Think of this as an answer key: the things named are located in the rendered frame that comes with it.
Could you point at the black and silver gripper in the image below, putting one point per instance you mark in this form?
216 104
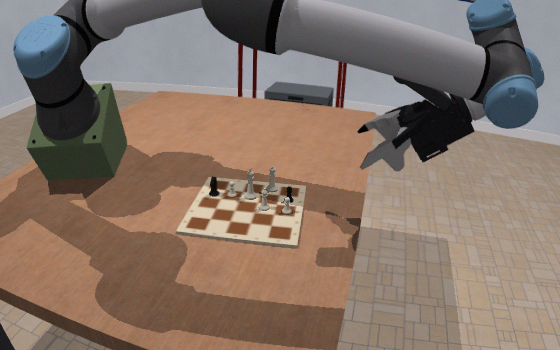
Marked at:
454 124

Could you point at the brown and cream chessboard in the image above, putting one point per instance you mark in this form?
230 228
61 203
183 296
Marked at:
239 219

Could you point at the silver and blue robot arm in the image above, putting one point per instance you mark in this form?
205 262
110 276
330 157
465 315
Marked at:
499 77

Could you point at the white queen chess piece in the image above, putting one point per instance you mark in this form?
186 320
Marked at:
272 187

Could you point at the white pawn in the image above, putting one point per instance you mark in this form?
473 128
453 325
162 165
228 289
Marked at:
232 192
286 209

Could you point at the white chess king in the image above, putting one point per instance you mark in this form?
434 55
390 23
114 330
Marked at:
250 194

